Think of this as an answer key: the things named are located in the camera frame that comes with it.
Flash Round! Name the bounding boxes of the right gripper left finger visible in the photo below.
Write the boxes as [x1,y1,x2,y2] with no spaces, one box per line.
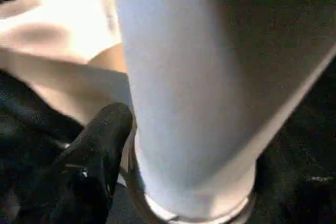
[34,102,135,224]

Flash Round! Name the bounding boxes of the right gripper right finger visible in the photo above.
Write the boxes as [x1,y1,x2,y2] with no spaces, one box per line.
[251,150,336,224]

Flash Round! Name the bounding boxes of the white plastic table leg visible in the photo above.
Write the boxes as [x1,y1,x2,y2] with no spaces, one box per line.
[110,0,336,223]

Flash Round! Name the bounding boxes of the black mat cloth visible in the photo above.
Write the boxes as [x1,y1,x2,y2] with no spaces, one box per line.
[0,56,336,224]

